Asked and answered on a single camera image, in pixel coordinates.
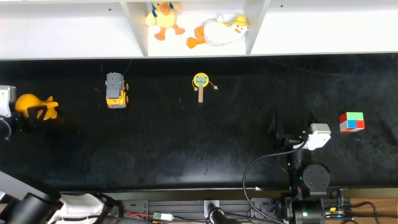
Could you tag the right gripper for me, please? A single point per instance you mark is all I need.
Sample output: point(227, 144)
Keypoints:
point(289, 140)

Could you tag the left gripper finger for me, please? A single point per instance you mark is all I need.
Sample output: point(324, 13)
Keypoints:
point(35, 109)

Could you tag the yellow rubber duck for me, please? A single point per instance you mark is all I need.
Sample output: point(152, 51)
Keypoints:
point(26, 101)

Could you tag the many-coloured puzzle cube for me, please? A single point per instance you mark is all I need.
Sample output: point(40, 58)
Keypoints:
point(351, 122)

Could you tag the grey and yellow toy truck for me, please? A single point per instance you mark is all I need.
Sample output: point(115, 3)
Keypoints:
point(114, 88)

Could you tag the yellow wooden rattle drum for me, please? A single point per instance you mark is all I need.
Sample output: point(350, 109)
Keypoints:
point(201, 81)

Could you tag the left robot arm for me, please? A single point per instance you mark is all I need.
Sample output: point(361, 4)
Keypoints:
point(31, 202)

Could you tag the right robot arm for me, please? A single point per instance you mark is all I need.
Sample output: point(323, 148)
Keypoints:
point(315, 179)

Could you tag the white shelf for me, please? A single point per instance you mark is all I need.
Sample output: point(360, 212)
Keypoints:
point(77, 37)

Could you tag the white plush duck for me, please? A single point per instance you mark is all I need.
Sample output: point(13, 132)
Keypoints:
point(220, 32)

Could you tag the yellow plush duck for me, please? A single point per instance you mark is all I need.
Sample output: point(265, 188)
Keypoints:
point(164, 20)

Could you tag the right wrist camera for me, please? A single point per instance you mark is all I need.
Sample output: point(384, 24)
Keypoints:
point(317, 137)

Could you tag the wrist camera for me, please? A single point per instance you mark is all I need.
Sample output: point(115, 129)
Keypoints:
point(317, 137)
point(5, 98)

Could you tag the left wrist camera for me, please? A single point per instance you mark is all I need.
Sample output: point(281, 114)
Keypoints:
point(5, 98)

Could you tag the mounting rail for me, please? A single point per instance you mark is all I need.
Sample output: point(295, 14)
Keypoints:
point(192, 207)

